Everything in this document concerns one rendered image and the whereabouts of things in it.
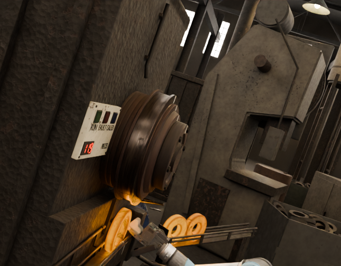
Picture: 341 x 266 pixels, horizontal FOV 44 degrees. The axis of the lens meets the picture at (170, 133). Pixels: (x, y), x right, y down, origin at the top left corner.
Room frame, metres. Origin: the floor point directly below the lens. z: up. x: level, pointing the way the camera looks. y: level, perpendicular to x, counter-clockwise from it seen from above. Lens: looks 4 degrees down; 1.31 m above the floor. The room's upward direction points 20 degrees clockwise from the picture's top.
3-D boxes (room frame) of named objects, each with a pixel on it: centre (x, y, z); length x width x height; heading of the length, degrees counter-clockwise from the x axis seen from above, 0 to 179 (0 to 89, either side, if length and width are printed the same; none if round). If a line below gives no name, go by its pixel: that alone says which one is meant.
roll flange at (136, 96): (1.71, 0.14, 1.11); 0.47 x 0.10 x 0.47; 170
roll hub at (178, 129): (1.68, -0.04, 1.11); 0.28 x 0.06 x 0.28; 170
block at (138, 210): (1.93, 0.04, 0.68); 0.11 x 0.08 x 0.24; 80
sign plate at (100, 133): (1.38, 0.22, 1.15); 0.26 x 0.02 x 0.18; 170
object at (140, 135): (1.70, 0.06, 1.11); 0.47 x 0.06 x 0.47; 170
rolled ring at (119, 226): (1.70, 0.07, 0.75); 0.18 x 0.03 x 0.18; 169
